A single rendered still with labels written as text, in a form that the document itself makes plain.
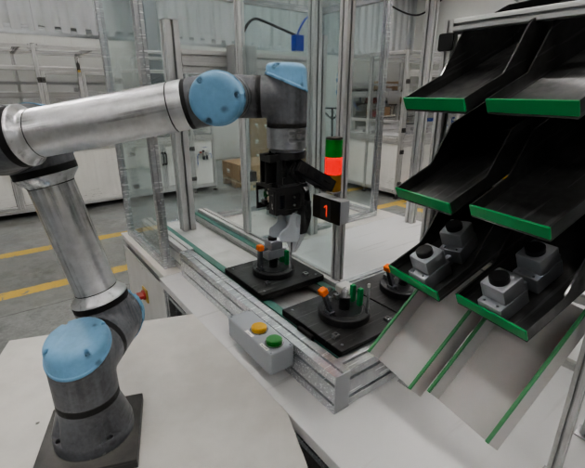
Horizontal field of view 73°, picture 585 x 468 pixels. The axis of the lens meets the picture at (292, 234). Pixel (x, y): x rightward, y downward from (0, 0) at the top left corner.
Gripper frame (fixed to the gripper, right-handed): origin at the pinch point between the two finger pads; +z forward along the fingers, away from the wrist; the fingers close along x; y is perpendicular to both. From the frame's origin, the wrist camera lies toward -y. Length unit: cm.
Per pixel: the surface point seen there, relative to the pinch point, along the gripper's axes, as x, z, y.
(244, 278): -40.3, 26.3, -9.7
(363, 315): 0.8, 24.2, -21.6
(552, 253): 40.2, -6.6, -20.8
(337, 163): -21.6, -11.1, -31.2
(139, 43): -87, -46, 1
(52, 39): -813, -117, -73
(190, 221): -110, 27, -21
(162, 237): -87, 24, 1
